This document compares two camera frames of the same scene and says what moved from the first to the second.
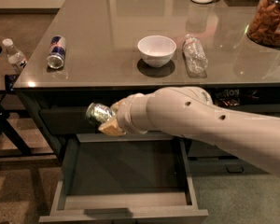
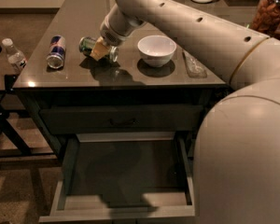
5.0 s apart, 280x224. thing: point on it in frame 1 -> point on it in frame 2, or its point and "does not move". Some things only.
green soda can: [98, 113] -> [87, 43]
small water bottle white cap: [17, 60] does not move
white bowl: [157, 50] does not move
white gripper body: [125, 113] -> [112, 35]
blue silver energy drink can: [56, 56] does not move
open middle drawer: [137, 178] does not move
